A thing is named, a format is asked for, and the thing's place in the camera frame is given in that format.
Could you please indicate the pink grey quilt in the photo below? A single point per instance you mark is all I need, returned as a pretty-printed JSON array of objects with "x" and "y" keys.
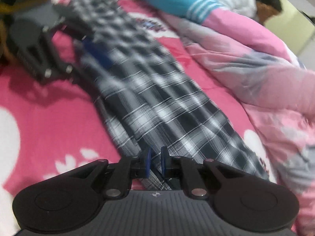
[{"x": 258, "y": 61}]

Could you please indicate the pink floral bed sheet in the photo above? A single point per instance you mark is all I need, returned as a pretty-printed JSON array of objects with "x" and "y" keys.
[{"x": 49, "y": 98}]

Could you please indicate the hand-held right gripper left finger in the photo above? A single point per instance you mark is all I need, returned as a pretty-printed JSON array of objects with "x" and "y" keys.
[{"x": 148, "y": 161}]

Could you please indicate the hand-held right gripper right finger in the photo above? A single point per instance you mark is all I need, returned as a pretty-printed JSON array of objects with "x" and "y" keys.
[{"x": 163, "y": 161}]

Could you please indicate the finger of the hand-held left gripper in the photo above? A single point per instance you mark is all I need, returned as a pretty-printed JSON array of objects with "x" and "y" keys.
[
  {"x": 73, "y": 19},
  {"x": 97, "y": 54}
]

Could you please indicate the black white plaid pants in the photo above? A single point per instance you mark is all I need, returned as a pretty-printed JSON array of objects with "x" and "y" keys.
[{"x": 160, "y": 103}]

